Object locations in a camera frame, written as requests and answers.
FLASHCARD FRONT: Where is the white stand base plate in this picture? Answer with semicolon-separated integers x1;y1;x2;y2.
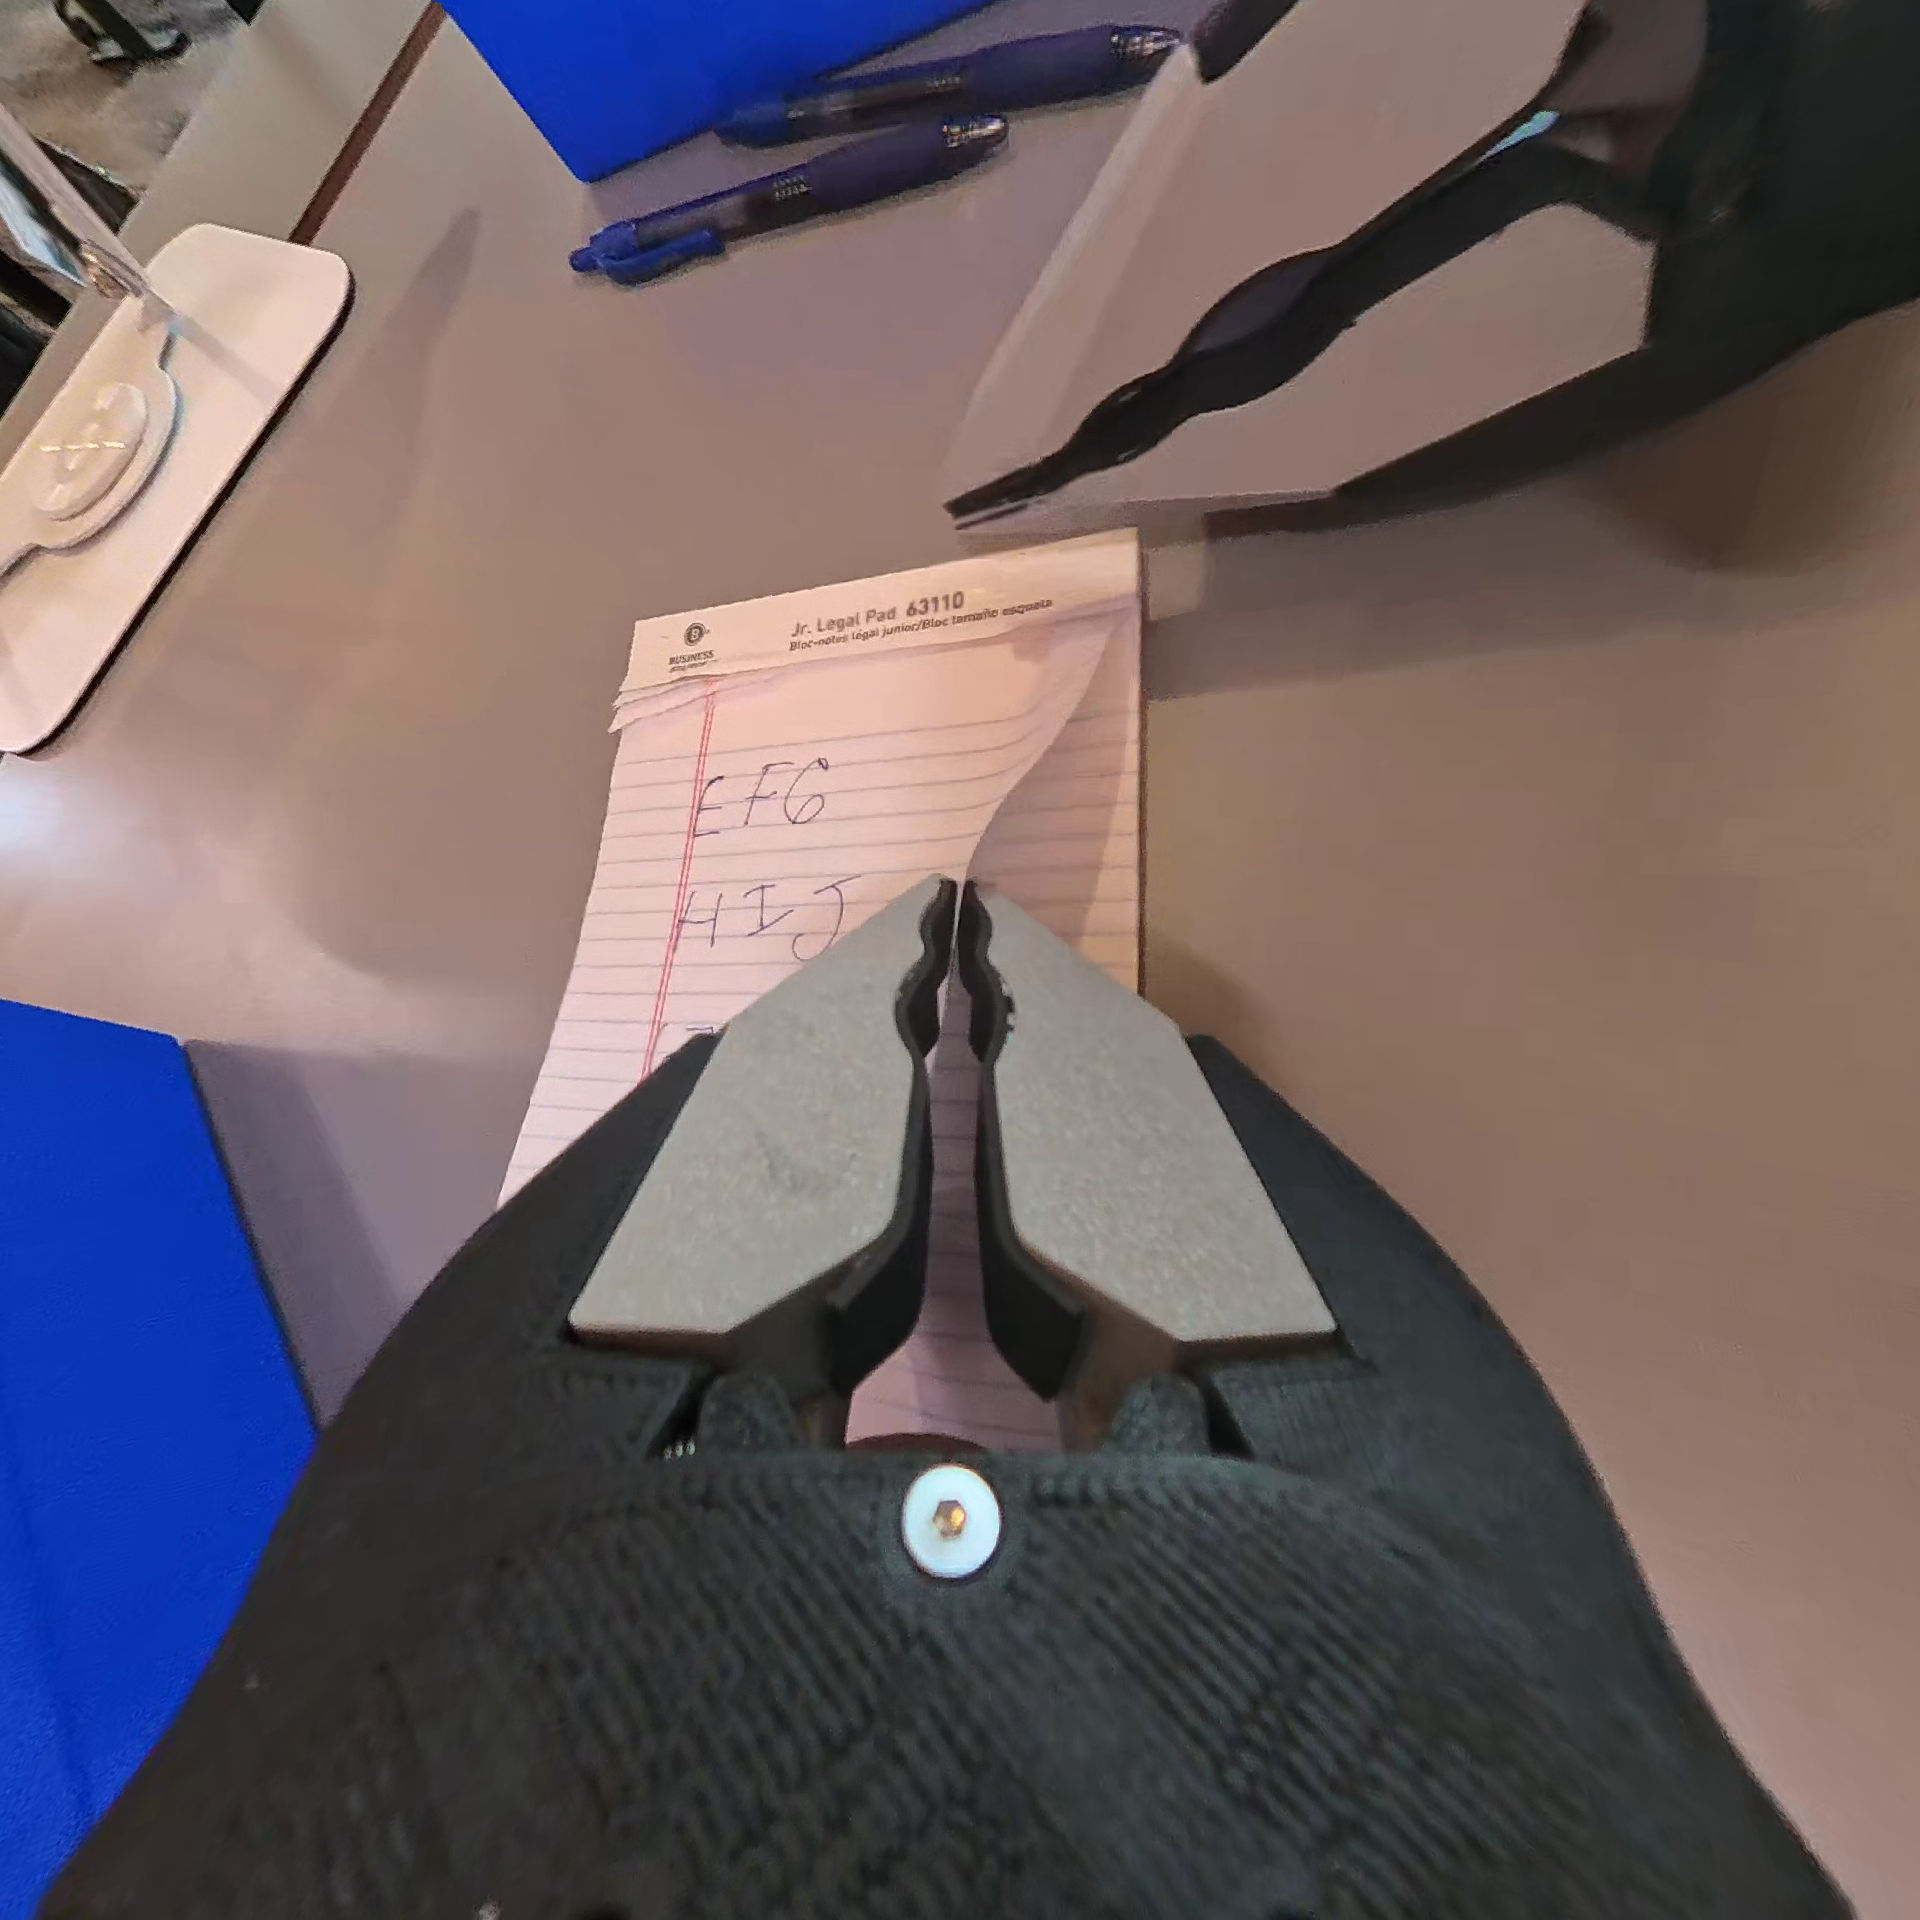
0;225;357;756

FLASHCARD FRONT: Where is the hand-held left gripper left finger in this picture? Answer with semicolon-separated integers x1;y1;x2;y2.
566;876;963;1416

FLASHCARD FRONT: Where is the white lined notepad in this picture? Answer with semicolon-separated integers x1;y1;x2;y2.
498;528;1150;1458

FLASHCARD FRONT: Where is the blue plastic bin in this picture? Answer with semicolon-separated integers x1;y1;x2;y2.
435;0;1001;186
0;997;320;1920

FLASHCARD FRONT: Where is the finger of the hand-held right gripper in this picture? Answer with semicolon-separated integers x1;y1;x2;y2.
982;203;1656;530
943;0;1597;511

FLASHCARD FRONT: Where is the blue retractable pen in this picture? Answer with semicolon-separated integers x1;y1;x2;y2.
570;112;1010;281
716;22;1189;151

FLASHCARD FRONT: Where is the clear acrylic stand bar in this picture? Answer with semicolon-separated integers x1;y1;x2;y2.
0;105;199;337

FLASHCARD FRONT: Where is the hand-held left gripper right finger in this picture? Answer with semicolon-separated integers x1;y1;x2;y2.
961;882;1339;1395

